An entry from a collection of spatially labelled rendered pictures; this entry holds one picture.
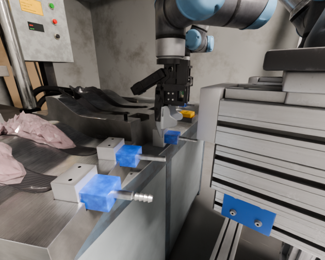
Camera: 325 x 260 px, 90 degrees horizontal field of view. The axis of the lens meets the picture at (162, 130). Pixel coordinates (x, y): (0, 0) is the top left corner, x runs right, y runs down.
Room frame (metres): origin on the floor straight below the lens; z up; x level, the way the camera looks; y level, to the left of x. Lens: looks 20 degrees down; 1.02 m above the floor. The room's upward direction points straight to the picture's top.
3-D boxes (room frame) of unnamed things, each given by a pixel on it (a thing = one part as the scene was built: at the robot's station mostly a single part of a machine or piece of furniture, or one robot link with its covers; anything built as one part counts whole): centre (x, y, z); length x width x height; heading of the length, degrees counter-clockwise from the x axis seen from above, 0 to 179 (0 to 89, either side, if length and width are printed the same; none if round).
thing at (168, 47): (0.47, -0.02, 1.07); 0.08 x 0.08 x 0.05
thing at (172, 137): (0.46, -0.04, 0.83); 0.13 x 0.05 x 0.05; 71
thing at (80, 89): (0.62, 0.24, 0.92); 0.35 x 0.16 x 0.09; 62
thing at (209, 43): (0.93, -0.20, 1.14); 0.11 x 0.11 x 0.08; 62
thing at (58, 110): (0.64, 0.25, 0.87); 0.50 x 0.26 x 0.14; 62
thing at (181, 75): (0.46, -0.03, 0.99); 0.09 x 0.08 x 0.12; 71
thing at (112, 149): (0.29, 0.06, 0.86); 0.13 x 0.05 x 0.05; 80
